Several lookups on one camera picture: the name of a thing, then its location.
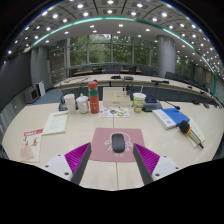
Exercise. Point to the black desk conference unit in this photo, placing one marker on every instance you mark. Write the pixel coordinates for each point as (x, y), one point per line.
(62, 107)
(152, 106)

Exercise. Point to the ceiling lights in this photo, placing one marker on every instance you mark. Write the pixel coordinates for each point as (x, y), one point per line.
(110, 11)

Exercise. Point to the pink printed mouse pad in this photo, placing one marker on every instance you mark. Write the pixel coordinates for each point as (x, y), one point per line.
(100, 146)

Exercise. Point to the green and white drink cup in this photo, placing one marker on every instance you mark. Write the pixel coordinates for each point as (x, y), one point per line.
(139, 103)

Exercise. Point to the cream cardboard box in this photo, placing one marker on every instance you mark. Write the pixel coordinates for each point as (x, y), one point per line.
(116, 97)

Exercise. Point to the red and white magazine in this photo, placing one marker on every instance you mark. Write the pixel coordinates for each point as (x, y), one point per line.
(31, 145)

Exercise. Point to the white paper booklet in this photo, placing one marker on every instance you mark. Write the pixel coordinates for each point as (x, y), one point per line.
(55, 122)

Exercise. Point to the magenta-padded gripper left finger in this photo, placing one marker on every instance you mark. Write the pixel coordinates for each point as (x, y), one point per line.
(77, 157)

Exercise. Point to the white lidded mug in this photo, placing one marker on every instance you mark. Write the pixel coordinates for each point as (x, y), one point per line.
(82, 105)

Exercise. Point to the colourful sticker sheet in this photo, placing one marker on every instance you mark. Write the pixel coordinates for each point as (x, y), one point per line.
(114, 112)

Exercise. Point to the black computer mouse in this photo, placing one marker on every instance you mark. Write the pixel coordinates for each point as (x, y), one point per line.
(118, 142)

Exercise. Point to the white paper cup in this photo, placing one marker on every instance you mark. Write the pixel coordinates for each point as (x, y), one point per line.
(70, 104)

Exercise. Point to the red bottle with green band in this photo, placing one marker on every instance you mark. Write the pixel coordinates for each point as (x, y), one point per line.
(93, 100)

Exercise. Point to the blue and white book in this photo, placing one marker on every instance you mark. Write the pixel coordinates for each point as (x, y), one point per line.
(171, 117)

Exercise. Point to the black office chairs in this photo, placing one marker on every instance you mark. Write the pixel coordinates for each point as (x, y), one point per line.
(170, 75)

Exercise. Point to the black and yellow microphone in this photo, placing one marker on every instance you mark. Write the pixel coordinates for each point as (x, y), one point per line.
(184, 127)

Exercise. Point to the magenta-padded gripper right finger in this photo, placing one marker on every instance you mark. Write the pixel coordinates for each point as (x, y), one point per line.
(147, 159)

